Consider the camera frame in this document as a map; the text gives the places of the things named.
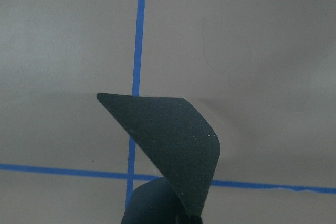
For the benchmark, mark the black mouse pad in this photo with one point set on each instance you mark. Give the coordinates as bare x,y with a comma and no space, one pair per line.
182,146

